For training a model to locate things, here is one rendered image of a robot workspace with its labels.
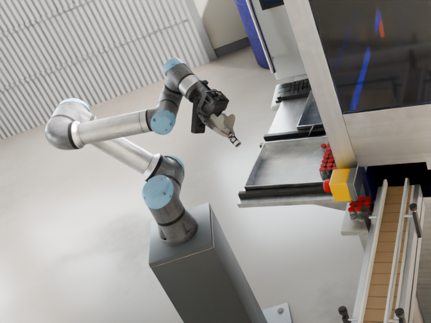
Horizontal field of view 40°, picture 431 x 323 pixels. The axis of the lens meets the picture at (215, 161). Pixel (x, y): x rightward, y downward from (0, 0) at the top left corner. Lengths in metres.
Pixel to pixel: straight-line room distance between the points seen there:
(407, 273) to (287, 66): 1.51
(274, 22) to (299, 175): 0.91
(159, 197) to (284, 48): 1.08
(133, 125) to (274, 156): 0.59
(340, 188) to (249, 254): 1.51
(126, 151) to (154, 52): 3.29
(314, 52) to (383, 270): 0.61
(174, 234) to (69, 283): 1.63
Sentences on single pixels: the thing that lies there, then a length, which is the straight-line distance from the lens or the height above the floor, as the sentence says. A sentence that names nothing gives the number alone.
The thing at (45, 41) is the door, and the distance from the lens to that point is 5.53.
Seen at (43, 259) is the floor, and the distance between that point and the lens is 4.08.
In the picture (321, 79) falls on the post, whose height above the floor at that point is 1.33.
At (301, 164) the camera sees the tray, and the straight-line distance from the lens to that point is 2.18.
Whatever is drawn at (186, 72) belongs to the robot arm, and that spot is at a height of 1.36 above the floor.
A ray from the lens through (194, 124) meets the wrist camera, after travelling 1.95.
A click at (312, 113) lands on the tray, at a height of 0.88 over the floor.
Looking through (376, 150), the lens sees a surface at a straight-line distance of 1.82.
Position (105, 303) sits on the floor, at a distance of 3.46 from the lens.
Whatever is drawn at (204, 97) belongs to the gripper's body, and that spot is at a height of 1.31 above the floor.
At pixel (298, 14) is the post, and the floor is 1.54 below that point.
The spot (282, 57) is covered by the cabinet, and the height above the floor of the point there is 0.92.
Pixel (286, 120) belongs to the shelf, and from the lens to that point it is 2.46.
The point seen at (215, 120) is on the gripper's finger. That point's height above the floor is 1.25.
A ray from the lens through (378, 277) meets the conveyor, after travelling 1.65.
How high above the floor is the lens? 2.14
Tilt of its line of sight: 32 degrees down
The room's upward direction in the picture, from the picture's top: 25 degrees counter-clockwise
